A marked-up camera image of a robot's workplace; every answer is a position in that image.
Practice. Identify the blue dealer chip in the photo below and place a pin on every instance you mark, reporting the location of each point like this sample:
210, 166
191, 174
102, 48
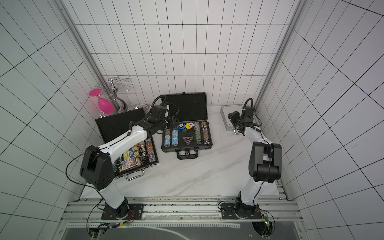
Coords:
182, 126

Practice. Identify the silver poker case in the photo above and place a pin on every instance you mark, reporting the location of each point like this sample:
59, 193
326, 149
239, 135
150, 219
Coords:
231, 118

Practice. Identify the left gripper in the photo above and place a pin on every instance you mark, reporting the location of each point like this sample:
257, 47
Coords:
172, 122

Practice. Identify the black poker case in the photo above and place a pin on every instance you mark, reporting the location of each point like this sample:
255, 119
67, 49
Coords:
137, 158
187, 144

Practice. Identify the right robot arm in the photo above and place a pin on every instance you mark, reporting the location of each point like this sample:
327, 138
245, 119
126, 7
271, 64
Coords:
265, 162

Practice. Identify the metal wire glass rack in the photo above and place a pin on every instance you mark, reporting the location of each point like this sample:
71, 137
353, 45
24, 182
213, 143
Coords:
113, 88

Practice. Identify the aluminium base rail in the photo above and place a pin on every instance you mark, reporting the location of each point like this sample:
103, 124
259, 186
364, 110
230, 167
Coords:
94, 219

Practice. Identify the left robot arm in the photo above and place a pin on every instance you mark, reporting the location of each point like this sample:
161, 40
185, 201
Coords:
97, 164

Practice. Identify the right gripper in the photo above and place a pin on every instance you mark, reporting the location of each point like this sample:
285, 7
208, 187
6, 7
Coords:
236, 117

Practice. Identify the pink wine glass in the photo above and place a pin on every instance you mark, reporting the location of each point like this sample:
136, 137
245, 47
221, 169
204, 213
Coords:
105, 106

